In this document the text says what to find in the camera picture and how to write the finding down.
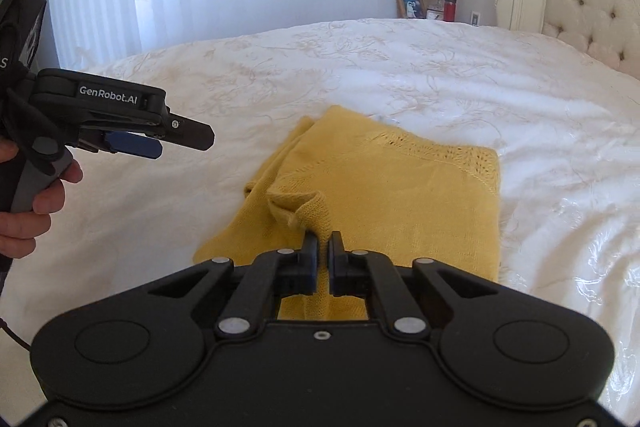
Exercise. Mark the small alarm clock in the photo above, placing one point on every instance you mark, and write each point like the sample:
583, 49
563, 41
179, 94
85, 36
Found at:
433, 13

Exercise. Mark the wooden picture frame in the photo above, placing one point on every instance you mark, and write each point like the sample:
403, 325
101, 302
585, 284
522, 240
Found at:
411, 9

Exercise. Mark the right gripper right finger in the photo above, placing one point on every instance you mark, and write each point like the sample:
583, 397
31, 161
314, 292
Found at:
373, 277

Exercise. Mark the yellow knitted sweater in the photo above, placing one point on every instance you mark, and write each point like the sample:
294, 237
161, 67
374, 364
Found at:
382, 188

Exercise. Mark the white floral bedspread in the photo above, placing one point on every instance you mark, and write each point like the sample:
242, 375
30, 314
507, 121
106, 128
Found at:
565, 127

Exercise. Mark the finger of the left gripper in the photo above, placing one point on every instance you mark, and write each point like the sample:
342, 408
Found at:
184, 132
133, 144

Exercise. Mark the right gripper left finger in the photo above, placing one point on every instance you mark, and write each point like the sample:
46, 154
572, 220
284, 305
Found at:
259, 288

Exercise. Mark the red bottle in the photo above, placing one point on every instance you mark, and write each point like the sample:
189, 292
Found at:
449, 11

